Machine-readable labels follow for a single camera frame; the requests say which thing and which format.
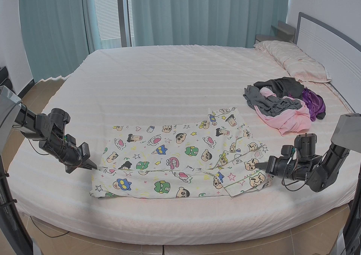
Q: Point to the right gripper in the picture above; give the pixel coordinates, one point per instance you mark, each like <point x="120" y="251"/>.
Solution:
<point x="279" y="167"/>

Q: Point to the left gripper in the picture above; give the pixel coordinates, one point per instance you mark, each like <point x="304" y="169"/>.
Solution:
<point x="73" y="159"/>

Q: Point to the white printed pyjama top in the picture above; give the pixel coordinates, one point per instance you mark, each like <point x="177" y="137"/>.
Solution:
<point x="174" y="149"/>

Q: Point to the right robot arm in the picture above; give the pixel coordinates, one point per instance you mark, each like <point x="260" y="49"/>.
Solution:
<point x="335" y="158"/>

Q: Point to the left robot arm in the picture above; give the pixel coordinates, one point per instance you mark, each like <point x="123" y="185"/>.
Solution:
<point x="42" y="129"/>

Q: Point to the pile of clothes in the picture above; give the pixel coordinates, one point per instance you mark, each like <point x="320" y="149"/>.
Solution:
<point x="282" y="104"/>

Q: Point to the bed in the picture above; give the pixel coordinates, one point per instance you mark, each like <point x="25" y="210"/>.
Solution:
<point x="169" y="78"/>

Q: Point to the pale pink pillow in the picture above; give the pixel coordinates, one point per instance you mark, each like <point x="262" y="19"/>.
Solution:
<point x="296" y="59"/>

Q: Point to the grey bedside table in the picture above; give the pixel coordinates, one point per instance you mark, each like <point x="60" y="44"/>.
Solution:
<point x="282" y="29"/>

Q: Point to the blue-green curtain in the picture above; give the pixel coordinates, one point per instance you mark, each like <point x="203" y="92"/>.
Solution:
<point x="208" y="5"/>
<point x="56" y="22"/>

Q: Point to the window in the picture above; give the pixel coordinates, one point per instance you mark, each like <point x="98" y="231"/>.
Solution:
<point x="110" y="5"/>

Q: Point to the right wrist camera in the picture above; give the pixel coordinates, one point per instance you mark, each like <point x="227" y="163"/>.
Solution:
<point x="287" y="151"/>

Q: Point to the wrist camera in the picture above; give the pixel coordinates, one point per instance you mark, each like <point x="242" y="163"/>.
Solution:
<point x="287" y="151"/>
<point x="70" y="141"/>

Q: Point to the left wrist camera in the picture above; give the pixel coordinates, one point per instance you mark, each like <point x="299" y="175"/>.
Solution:
<point x="70" y="141"/>

